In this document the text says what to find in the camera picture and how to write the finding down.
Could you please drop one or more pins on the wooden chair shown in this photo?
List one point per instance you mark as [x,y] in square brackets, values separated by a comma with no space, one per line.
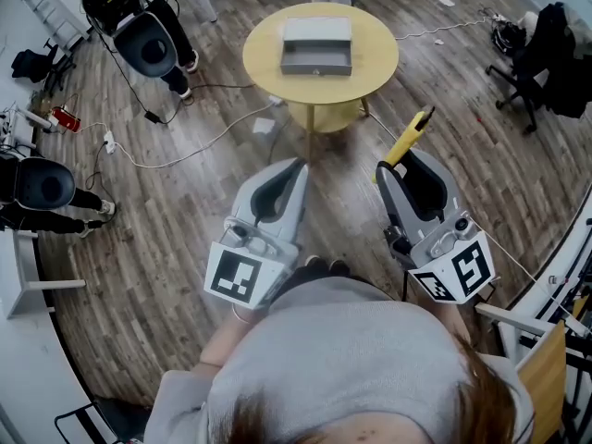
[546,377]

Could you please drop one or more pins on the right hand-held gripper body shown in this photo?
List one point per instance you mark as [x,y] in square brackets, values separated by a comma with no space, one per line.
[462,266]

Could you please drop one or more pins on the person's right shoe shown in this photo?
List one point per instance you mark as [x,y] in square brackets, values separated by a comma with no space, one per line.
[340,266]

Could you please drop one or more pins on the person's left shoe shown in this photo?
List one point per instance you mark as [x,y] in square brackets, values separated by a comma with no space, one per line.
[313,261]

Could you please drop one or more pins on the person's left forearm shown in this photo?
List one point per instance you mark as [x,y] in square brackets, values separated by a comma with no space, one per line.
[222,345]

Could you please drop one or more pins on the yellow utility knife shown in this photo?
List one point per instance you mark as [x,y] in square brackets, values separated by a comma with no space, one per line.
[407,138]

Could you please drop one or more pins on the white metal frame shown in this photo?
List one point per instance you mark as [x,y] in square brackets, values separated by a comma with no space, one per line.
[550,289]

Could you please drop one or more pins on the person's shoe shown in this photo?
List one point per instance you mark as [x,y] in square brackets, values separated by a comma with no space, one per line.
[340,266]
[313,261]

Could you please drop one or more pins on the black bag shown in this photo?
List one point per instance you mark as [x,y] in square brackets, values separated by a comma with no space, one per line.
[506,35]

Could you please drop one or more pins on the person's grey sweater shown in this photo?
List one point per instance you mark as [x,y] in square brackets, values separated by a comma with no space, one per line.
[333,349]

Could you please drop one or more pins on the person's right forearm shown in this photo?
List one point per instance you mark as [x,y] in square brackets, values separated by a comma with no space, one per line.
[455,322]

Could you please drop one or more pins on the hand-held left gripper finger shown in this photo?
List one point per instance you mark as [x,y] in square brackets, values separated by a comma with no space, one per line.
[245,192]
[296,211]

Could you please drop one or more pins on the white power strip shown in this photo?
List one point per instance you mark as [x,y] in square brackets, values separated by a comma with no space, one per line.
[110,141]

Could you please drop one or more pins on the black power adapter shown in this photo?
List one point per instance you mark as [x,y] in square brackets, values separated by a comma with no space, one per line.
[152,117]

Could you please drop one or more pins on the black office chair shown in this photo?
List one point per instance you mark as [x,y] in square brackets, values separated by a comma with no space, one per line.
[522,86]
[34,65]

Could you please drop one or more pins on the grey metal drawer box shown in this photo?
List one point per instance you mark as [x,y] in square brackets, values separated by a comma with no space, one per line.
[316,30]

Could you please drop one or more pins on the white paper sheet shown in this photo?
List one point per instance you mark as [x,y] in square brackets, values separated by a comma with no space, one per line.
[262,126]

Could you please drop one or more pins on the silver ladder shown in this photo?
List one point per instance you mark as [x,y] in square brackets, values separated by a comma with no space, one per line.
[51,12]

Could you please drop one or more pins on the round yellow table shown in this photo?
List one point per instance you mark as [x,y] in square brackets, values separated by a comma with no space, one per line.
[370,77]

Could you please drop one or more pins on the black metal chair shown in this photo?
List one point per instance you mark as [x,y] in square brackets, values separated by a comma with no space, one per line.
[88,416]

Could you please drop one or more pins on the person's black trousers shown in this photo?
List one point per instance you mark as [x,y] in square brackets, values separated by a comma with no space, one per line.
[305,275]

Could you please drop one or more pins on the white equipment stand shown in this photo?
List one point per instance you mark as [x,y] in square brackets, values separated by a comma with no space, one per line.
[18,127]

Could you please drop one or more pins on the dark jacket pile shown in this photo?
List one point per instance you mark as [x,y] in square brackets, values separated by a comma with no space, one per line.
[555,58]

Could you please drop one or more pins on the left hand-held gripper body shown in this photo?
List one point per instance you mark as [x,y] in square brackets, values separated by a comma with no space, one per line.
[250,266]

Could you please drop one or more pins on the white power adapter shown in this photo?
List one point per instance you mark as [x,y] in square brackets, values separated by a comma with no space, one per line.
[276,101]

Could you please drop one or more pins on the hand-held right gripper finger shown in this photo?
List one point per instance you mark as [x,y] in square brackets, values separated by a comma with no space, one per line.
[393,197]
[444,183]

